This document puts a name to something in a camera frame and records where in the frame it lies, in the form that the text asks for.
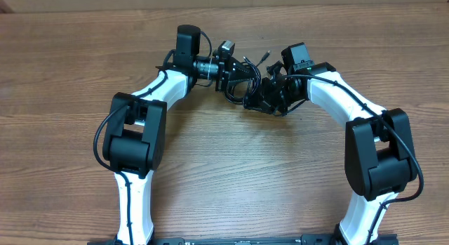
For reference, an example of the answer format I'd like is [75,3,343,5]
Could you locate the black USB cable bundle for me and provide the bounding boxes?
[222,50,272,106]

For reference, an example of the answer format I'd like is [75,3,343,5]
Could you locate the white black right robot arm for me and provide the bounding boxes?
[239,43,423,244]

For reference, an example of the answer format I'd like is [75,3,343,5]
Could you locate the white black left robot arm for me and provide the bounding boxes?
[95,25,258,244]

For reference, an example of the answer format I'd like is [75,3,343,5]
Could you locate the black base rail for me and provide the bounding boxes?
[87,234,399,245]

